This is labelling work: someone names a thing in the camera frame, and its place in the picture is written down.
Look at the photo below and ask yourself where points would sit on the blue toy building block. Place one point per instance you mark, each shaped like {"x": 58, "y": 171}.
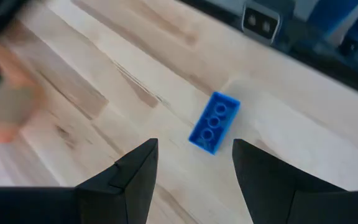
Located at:
{"x": 214, "y": 123}

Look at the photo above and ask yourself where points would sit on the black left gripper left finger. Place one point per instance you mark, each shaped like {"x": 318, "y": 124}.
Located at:
{"x": 120, "y": 193}

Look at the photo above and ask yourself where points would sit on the orange plastic bin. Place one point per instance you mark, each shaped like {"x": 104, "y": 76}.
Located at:
{"x": 11, "y": 118}

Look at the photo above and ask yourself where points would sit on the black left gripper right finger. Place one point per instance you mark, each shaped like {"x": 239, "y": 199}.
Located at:
{"x": 275, "y": 193}

